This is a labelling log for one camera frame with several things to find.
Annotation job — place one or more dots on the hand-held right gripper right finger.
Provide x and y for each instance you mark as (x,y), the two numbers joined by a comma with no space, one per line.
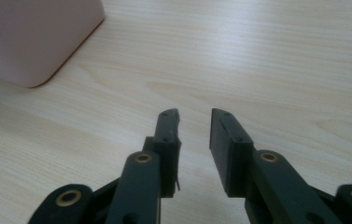
(257,186)

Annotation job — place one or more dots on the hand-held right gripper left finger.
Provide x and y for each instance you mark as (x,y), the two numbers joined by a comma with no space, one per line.
(142,186)

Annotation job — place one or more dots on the pink storage box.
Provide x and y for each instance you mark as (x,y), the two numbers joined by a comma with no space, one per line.
(27,40)

